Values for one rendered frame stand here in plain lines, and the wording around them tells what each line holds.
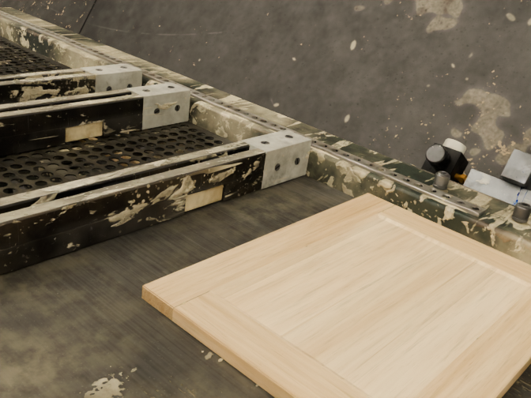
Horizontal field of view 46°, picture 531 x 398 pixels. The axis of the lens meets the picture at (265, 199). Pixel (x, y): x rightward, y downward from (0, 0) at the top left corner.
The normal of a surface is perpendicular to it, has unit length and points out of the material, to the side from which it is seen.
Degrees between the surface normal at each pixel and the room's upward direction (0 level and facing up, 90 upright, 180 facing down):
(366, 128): 0
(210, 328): 58
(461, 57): 0
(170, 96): 90
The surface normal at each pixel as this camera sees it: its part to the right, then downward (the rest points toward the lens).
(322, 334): 0.14, -0.90
